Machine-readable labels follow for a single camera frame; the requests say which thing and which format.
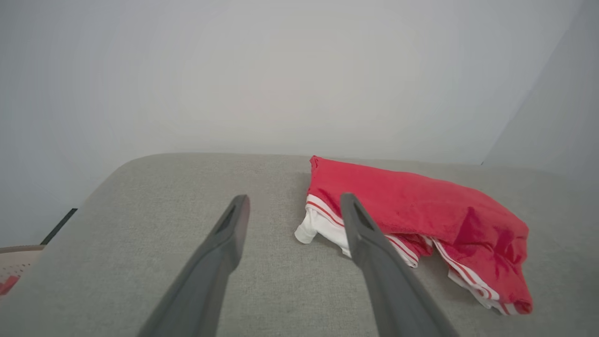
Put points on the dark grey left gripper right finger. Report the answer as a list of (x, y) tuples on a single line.
[(388, 290)]

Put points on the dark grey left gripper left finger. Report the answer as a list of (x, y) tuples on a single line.
[(206, 276)]

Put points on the red and white basketball jersey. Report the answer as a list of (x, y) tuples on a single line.
[(421, 206)]

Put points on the beige perforated laundry basket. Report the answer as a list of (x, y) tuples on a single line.
[(21, 260)]

